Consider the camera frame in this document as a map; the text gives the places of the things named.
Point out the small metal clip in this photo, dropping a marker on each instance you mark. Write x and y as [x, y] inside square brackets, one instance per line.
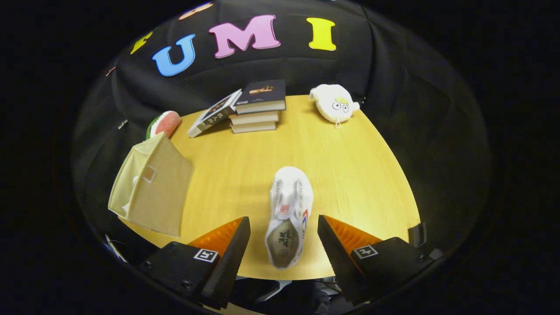
[122, 124]

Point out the small reddish clip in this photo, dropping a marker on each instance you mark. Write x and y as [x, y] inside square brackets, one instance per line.
[110, 71]

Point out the stacked book with cream pages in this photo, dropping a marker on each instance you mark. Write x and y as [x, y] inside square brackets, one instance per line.
[253, 127]
[253, 118]

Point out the black hardcover book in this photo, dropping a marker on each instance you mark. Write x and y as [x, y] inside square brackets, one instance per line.
[262, 89]

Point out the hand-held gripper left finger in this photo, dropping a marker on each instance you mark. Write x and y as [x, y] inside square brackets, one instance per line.
[232, 262]

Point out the white plush toy with face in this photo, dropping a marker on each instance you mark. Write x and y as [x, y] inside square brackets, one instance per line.
[332, 103]

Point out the white book with portrait cover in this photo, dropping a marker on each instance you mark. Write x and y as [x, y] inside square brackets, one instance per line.
[214, 114]

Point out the beige fabric storage box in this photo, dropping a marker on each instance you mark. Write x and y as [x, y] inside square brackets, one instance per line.
[166, 197]

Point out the watermelon slice plush toy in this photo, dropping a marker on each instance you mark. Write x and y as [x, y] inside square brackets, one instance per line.
[168, 124]

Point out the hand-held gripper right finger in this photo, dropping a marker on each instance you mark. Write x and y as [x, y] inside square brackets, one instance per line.
[334, 258]

